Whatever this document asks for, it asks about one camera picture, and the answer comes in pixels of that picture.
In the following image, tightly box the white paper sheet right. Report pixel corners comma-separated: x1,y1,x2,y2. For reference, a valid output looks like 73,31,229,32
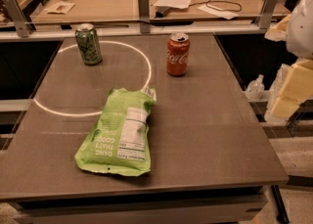
199,5,238,20

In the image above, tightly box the right metal bracket post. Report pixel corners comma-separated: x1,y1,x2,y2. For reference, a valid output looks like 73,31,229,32
256,0,278,29

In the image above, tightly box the white paper sheet centre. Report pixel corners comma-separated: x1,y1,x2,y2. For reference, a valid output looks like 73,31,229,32
154,0,191,9

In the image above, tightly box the metal bracket post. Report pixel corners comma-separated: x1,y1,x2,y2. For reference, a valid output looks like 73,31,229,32
2,0,32,38
256,0,278,29
138,0,150,33

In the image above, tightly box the wooden back desk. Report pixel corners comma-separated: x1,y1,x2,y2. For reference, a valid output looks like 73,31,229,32
29,0,291,25

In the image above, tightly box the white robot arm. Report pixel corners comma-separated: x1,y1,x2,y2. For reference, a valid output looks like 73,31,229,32
269,0,313,120

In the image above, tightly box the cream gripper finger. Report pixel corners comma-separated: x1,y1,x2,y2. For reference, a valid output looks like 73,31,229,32
280,59,313,104
270,97,299,119

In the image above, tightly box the red Coca-Cola can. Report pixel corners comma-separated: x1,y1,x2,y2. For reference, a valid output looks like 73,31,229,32
166,33,190,76

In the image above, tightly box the white paper sheet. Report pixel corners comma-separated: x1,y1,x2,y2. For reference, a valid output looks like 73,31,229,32
199,5,238,20
154,0,191,9

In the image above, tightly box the green jalapeno chip bag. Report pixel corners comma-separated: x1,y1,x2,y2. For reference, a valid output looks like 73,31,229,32
74,87,157,176

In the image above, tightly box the green soda can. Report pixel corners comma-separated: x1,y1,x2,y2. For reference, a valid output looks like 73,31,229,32
75,23,102,66

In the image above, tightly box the small paper card left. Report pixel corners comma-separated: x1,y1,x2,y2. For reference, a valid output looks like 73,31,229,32
45,1,75,15

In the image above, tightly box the middle metal bracket post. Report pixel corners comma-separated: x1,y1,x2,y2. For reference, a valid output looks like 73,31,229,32
138,0,150,33

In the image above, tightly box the clear plastic water bottle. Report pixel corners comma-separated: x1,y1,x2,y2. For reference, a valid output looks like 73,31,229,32
245,74,265,101

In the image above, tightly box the left metal bracket post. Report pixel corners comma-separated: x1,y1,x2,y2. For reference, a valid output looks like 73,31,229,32
2,0,32,38

